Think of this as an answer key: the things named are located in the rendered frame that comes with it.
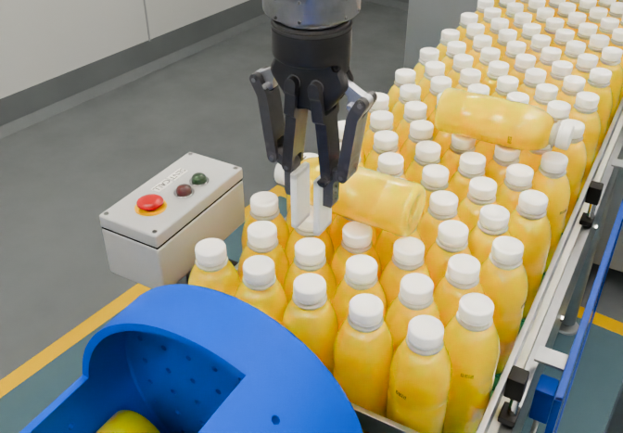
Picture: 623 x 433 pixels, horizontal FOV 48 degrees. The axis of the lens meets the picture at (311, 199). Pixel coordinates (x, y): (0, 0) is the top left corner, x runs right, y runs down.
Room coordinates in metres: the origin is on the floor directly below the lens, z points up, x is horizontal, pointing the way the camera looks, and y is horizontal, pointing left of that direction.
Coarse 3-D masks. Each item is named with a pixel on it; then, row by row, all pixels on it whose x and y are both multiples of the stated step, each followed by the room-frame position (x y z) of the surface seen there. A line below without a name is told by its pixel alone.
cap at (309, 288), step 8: (296, 280) 0.63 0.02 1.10; (304, 280) 0.63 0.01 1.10; (312, 280) 0.63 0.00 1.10; (320, 280) 0.63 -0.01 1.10; (296, 288) 0.61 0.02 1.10; (304, 288) 0.61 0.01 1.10; (312, 288) 0.61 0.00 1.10; (320, 288) 0.61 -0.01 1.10; (296, 296) 0.61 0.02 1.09; (304, 296) 0.60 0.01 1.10; (312, 296) 0.60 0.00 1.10; (320, 296) 0.61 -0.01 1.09; (312, 304) 0.60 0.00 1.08
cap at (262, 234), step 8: (256, 224) 0.74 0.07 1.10; (264, 224) 0.74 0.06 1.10; (272, 224) 0.74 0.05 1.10; (248, 232) 0.72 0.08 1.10; (256, 232) 0.72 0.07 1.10; (264, 232) 0.72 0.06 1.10; (272, 232) 0.72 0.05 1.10; (248, 240) 0.72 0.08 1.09; (256, 240) 0.71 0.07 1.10; (264, 240) 0.71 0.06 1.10; (272, 240) 0.72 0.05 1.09
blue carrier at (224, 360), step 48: (192, 288) 0.46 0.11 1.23; (96, 336) 0.45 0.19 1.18; (144, 336) 0.50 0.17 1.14; (192, 336) 0.40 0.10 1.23; (240, 336) 0.41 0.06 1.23; (288, 336) 0.42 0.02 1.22; (96, 384) 0.47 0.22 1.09; (144, 384) 0.51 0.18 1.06; (192, 384) 0.47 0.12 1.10; (240, 384) 0.36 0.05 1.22; (288, 384) 0.38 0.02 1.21; (336, 384) 0.40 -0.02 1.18; (48, 432) 0.42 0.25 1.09; (192, 432) 0.48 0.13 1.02; (240, 432) 0.33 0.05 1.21; (288, 432) 0.34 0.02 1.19; (336, 432) 0.37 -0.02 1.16
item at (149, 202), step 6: (138, 198) 0.79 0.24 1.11; (144, 198) 0.79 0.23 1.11; (150, 198) 0.79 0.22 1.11; (156, 198) 0.79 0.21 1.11; (162, 198) 0.79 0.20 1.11; (138, 204) 0.77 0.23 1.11; (144, 204) 0.77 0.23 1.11; (150, 204) 0.77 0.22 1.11; (156, 204) 0.77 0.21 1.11; (150, 210) 0.77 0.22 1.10
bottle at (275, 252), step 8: (248, 248) 0.72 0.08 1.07; (256, 248) 0.71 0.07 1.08; (264, 248) 0.71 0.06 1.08; (272, 248) 0.71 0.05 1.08; (280, 248) 0.73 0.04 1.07; (240, 256) 0.73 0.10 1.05; (248, 256) 0.71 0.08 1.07; (272, 256) 0.71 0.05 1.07; (280, 256) 0.72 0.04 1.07; (240, 264) 0.72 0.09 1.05; (280, 264) 0.71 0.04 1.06; (288, 264) 0.73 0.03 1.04; (240, 272) 0.71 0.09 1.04; (280, 272) 0.71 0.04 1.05; (240, 280) 0.71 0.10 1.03; (280, 280) 0.70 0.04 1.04
